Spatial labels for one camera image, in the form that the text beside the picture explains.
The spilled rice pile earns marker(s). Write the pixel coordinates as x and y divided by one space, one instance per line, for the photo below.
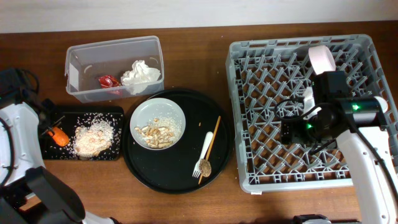
95 136

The clear plastic waste bin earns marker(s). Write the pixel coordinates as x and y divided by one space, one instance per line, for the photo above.
86 64

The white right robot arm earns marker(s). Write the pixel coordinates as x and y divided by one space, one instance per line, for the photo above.
358 129

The brown cookie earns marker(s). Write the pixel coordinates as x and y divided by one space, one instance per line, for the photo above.
205 168

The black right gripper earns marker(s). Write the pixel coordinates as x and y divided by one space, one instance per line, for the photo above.
290 130

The orange carrot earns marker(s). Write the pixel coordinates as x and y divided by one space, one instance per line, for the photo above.
59 137

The grey dishwasher rack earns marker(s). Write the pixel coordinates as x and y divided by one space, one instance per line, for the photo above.
263 74

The wooden chopstick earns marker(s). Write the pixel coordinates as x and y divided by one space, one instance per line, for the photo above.
211 144

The round black serving tray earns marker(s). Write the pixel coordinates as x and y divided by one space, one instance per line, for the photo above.
170 170

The white tissue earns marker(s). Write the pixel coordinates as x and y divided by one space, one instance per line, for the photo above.
140 73

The grey plate with food scraps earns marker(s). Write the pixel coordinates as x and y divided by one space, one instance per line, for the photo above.
157 124

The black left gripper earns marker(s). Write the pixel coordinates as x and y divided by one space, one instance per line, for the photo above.
58 116

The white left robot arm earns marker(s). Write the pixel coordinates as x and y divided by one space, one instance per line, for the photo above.
29 192

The pink bowl with rice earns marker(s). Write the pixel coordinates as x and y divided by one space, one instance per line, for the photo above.
321 59

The white cup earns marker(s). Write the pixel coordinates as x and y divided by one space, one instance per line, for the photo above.
383 103

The red snack wrapper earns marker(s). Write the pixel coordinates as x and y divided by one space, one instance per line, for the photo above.
108 81

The white plastic fork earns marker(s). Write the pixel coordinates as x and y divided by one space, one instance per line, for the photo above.
205 146

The black rectangular tray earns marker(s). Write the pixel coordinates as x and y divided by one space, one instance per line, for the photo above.
49 148

